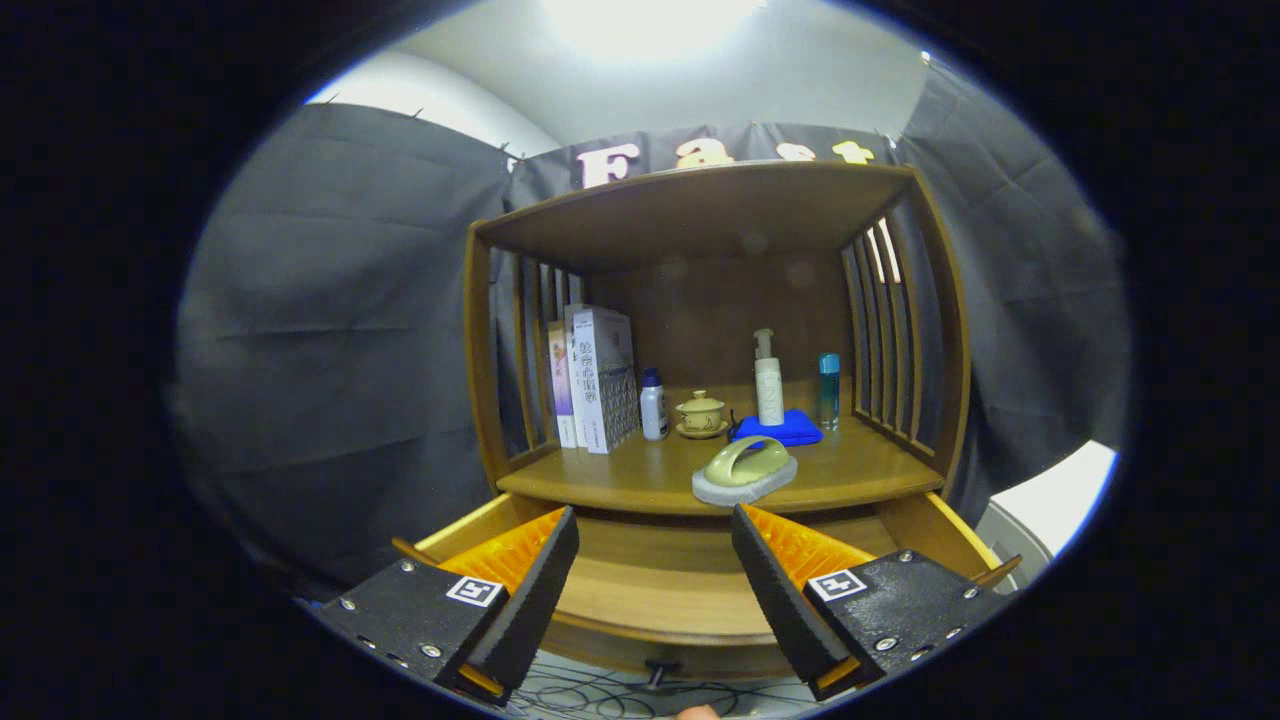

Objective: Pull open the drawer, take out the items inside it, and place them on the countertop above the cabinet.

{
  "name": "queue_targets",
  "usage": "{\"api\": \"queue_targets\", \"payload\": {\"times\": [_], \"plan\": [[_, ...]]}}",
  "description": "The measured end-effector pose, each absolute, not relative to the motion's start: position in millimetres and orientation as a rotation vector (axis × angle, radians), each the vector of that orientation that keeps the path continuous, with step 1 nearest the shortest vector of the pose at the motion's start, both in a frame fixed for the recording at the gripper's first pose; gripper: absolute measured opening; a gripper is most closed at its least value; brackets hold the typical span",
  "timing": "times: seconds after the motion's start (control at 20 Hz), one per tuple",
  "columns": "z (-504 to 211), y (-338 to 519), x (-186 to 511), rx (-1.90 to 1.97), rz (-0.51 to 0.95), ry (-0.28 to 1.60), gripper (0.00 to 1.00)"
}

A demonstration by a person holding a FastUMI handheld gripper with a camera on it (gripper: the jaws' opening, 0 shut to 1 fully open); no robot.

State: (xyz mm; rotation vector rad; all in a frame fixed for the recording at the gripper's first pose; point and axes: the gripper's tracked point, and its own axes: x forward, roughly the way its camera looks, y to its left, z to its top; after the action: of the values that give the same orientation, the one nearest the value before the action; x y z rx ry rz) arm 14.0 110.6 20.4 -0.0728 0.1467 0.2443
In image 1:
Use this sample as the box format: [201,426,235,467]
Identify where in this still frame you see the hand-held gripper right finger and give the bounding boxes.
[730,503,1013,701]

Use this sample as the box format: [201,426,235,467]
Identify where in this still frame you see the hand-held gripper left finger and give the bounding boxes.
[312,505,581,707]

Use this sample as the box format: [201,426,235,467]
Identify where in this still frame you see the wooden drawer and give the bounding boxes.
[390,490,1023,683]

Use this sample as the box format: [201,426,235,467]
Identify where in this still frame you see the green handled scrubbing brush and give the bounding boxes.
[691,436,799,508]

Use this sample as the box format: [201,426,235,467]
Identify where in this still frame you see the wooden countertop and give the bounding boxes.
[497,385,946,517]

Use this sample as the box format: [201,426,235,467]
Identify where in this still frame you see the wooden cabinet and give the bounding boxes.
[463,160,973,681]

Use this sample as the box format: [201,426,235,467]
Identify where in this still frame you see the folded blue cloth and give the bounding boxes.
[732,409,824,448]

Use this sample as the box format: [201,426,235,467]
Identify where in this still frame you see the yellow lidded teacup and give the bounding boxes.
[675,390,731,440]

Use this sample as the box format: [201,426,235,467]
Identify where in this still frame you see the white pump bottle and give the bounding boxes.
[753,329,786,428]

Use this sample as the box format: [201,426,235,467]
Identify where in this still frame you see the blue glass bottle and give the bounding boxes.
[818,353,842,432]

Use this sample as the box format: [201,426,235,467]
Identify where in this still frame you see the pink purple book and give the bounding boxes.
[547,321,579,449]

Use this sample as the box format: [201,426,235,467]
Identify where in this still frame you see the white bottle with blue cap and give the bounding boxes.
[639,368,670,442]

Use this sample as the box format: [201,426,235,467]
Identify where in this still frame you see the white patterned book box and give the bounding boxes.
[565,304,641,455]

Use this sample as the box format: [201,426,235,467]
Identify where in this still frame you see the white machine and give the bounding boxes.
[975,440,1118,581]

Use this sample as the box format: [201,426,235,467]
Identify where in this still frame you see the black backdrop cloth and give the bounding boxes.
[170,60,1136,601]

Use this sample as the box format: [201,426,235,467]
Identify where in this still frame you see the ceiling light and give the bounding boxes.
[545,0,766,56]

